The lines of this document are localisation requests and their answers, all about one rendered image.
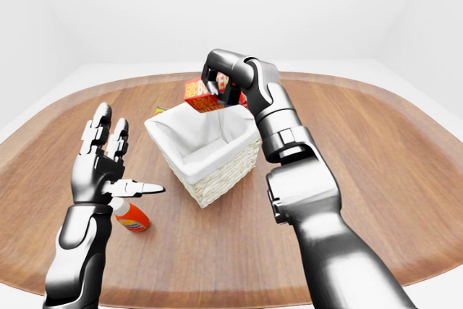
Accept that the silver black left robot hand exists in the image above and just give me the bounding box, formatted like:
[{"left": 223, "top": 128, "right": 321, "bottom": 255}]
[{"left": 69, "top": 102, "right": 167, "bottom": 206}]

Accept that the white woven basket cloth liner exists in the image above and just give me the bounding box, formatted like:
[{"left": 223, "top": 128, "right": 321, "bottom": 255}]
[{"left": 143, "top": 101, "right": 263, "bottom": 210}]

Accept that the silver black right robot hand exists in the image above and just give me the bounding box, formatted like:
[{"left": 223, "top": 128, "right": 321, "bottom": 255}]
[{"left": 201, "top": 48, "right": 255, "bottom": 107}]

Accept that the orange bottle white cap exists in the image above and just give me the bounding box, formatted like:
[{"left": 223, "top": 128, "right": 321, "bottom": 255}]
[{"left": 109, "top": 197, "right": 150, "bottom": 234}]

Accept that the red butter box yellow print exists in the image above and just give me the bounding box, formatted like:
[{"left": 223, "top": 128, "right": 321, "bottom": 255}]
[{"left": 183, "top": 75, "right": 233, "bottom": 114}]

